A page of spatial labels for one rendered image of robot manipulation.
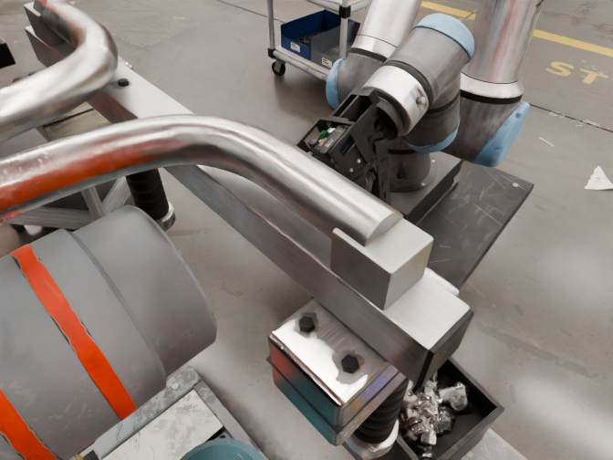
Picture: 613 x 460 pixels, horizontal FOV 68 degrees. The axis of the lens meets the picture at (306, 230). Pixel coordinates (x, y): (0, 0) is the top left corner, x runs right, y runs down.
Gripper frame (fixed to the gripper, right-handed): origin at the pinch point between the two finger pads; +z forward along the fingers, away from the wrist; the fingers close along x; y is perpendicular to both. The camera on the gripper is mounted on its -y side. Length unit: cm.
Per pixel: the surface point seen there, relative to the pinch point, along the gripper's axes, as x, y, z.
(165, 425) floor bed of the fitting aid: -39, -38, 43
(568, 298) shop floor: -5, -102, -51
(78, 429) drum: 20.3, 20.0, 23.5
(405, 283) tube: 34.9, 22.6, 6.9
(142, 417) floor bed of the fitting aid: -44, -35, 46
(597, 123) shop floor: -45, -130, -150
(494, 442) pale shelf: 21.1, -35.8, 3.9
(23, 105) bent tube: 16.0, 33.7, 10.9
